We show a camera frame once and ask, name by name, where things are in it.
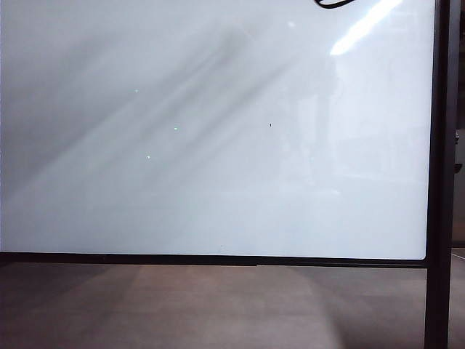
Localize white glossy whiteboard panel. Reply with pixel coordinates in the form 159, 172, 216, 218
0, 0, 436, 260

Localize black cable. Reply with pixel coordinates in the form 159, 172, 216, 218
314, 0, 356, 9

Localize white whiteboard with black frame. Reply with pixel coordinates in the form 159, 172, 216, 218
0, 0, 461, 349

